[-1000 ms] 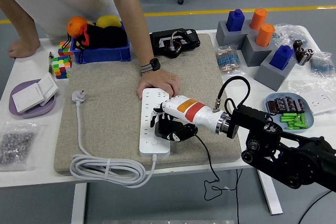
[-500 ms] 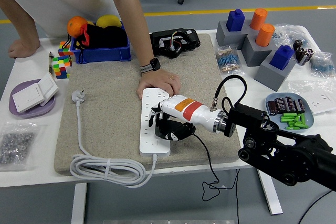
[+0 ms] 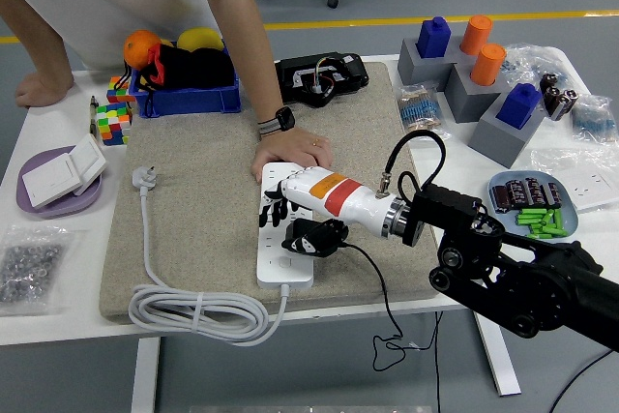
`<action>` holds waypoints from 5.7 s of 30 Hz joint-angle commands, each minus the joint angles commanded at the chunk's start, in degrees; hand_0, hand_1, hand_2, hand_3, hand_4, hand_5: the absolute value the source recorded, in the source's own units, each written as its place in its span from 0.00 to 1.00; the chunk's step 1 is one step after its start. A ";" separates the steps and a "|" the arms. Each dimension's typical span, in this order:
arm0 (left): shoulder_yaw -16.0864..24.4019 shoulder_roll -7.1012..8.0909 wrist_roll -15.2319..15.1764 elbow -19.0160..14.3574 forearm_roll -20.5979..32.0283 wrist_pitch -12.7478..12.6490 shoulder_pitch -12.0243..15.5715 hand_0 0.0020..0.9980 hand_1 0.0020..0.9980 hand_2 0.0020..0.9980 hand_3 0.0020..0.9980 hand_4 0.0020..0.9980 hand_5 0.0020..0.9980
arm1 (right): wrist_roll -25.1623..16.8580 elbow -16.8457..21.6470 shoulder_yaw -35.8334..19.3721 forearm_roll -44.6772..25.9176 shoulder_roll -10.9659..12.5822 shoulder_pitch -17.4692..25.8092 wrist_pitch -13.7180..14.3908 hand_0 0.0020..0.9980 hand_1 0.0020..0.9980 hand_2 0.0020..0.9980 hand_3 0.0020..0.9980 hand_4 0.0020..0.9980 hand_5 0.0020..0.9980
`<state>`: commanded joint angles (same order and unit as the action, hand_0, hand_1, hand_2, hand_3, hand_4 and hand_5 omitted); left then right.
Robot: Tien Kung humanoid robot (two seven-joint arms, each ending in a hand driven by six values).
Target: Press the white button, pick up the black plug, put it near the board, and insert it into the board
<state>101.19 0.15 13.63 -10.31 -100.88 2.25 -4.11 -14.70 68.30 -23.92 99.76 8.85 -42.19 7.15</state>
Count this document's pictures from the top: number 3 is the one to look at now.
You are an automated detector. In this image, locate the white power strip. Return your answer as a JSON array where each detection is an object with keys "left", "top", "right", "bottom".
[{"left": 255, "top": 162, "right": 315, "bottom": 290}]

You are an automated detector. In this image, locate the large colourful puzzle cube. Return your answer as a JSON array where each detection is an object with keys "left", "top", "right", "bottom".
[{"left": 95, "top": 102, "right": 134, "bottom": 147}]

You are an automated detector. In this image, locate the bundle of dark capacitors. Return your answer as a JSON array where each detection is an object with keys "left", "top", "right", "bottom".
[{"left": 540, "top": 73, "right": 580, "bottom": 123}]

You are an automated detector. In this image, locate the blue plastic bin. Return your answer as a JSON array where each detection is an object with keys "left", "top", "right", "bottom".
[{"left": 129, "top": 37, "right": 242, "bottom": 119}]

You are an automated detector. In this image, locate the white table leg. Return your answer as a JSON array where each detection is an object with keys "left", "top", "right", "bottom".
[
  {"left": 130, "top": 337, "right": 162, "bottom": 413},
  {"left": 478, "top": 328, "right": 522, "bottom": 398}
]

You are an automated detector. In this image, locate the large yellow lemon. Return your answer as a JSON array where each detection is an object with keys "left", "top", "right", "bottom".
[{"left": 176, "top": 26, "right": 226, "bottom": 52}]

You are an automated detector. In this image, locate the orange cylinder peg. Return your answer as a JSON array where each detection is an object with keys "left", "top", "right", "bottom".
[
  {"left": 459, "top": 15, "right": 495, "bottom": 56},
  {"left": 470, "top": 43, "right": 508, "bottom": 87}
]

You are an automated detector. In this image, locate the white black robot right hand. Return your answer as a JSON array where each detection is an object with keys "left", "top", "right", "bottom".
[{"left": 258, "top": 165, "right": 397, "bottom": 258}]

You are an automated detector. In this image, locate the purple tray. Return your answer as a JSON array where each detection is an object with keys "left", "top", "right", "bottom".
[{"left": 15, "top": 145, "right": 105, "bottom": 220}]

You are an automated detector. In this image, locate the orange fruit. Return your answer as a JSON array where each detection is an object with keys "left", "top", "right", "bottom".
[{"left": 122, "top": 29, "right": 163, "bottom": 71}]

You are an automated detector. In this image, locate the black plug adapter with cord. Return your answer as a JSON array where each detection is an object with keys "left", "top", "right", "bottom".
[{"left": 284, "top": 219, "right": 441, "bottom": 374}]

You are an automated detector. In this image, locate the clear bag of taped resistors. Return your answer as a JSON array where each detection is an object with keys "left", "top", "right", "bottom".
[{"left": 396, "top": 83, "right": 454, "bottom": 143}]

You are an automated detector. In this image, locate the blue square peg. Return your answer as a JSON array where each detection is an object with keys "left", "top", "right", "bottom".
[
  {"left": 416, "top": 15, "right": 453, "bottom": 60},
  {"left": 496, "top": 82, "right": 544, "bottom": 132}
]

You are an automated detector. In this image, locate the dark cylindrical capacitor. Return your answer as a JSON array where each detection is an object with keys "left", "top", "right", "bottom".
[
  {"left": 491, "top": 184, "right": 509, "bottom": 215},
  {"left": 525, "top": 178, "right": 547, "bottom": 206},
  {"left": 505, "top": 179, "right": 528, "bottom": 206},
  {"left": 545, "top": 182, "right": 565, "bottom": 209}
]

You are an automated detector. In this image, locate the black wristwatch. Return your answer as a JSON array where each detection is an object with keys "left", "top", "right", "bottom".
[{"left": 255, "top": 105, "right": 297, "bottom": 136}]

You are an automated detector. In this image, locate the clear bag of metal nuts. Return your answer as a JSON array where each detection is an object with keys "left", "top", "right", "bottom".
[{"left": 0, "top": 224, "right": 81, "bottom": 317}]

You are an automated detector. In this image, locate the black floor cable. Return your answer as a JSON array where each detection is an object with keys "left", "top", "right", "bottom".
[{"left": 549, "top": 349, "right": 619, "bottom": 413}]

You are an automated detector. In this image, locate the grey block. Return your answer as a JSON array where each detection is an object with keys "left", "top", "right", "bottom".
[
  {"left": 443, "top": 62, "right": 512, "bottom": 124},
  {"left": 398, "top": 37, "right": 468, "bottom": 93},
  {"left": 467, "top": 93, "right": 547, "bottom": 170}
]

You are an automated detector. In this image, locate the crumpled clear plastic bag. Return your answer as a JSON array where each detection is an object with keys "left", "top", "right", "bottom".
[{"left": 502, "top": 43, "right": 576, "bottom": 95}]

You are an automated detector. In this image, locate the person's right hand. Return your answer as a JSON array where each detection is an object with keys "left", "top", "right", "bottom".
[{"left": 14, "top": 72, "right": 74, "bottom": 108}]

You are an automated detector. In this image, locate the light blue tray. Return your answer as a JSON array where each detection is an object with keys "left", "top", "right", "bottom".
[{"left": 487, "top": 169, "right": 580, "bottom": 247}]

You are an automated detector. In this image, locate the grey-brown mat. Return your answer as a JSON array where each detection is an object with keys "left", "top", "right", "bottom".
[{"left": 99, "top": 62, "right": 447, "bottom": 325}]

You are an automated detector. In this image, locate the heap of green batteries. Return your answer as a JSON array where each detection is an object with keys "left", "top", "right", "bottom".
[{"left": 516, "top": 207, "right": 568, "bottom": 240}]

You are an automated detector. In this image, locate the small colourful puzzle cube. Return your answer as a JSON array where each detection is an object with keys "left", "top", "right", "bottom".
[{"left": 105, "top": 74, "right": 136, "bottom": 104}]

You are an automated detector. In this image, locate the clear bag of blue resistors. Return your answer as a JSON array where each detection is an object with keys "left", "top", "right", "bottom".
[{"left": 570, "top": 93, "right": 619, "bottom": 146}]

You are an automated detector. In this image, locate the black device with coloured wires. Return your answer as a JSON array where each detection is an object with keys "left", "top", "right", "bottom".
[{"left": 274, "top": 51, "right": 371, "bottom": 108}]

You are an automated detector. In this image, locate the thin black hanging cable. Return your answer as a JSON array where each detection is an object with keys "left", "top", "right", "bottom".
[{"left": 433, "top": 310, "right": 444, "bottom": 413}]

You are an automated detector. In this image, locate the black red drawstring pouch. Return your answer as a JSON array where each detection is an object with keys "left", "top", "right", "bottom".
[{"left": 123, "top": 43, "right": 236, "bottom": 117}]

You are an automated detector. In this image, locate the person's left hand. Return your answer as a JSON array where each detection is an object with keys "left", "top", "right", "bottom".
[{"left": 250, "top": 126, "right": 335, "bottom": 185}]

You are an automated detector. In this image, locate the white socket panel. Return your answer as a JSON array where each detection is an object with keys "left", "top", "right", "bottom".
[{"left": 563, "top": 170, "right": 619, "bottom": 214}]

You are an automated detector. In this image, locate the white power cord with plug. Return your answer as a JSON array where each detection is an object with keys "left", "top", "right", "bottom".
[{"left": 128, "top": 165, "right": 291, "bottom": 348}]

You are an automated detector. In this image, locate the white wall switch panel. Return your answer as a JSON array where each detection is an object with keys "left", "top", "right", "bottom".
[
  {"left": 65, "top": 133, "right": 108, "bottom": 197},
  {"left": 21, "top": 154, "right": 83, "bottom": 210}
]

